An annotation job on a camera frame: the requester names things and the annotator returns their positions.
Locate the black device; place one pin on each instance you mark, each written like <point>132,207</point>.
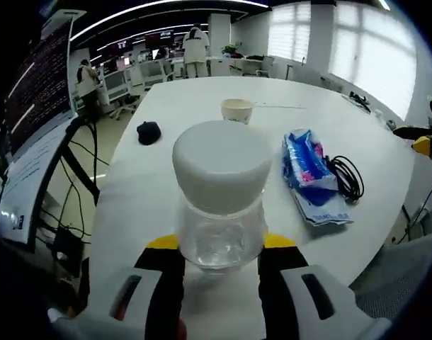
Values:
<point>357,97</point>

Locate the large display screen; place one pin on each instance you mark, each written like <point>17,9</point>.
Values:
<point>39,88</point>

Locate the green potted plant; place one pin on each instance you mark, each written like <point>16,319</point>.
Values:
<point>230,49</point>

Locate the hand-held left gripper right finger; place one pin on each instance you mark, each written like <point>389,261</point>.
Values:
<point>283,294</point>

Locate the black cap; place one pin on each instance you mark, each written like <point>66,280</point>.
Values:
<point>148,132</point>

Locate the clear plastic water bottle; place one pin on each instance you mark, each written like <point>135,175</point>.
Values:
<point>219,159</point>

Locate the white window blind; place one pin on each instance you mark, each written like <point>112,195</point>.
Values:
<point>375,56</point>
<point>290,32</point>

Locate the black screen stand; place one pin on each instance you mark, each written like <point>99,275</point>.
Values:
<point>78,122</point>

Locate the white paper cup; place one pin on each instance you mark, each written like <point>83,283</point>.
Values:
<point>235,111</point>

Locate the grey mesh chair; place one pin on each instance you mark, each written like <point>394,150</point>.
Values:
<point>407,276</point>

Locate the white office chair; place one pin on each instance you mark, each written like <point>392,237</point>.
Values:
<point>156,72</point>
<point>265,65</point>
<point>115,85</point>

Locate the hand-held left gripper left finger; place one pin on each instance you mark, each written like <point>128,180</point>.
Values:
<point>159,294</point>

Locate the blue tissue packet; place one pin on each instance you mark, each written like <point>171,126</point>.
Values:
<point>304,159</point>

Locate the person's left hand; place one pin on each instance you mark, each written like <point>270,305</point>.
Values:
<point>182,331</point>

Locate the small grey round object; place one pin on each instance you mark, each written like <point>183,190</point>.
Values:
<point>391,124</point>

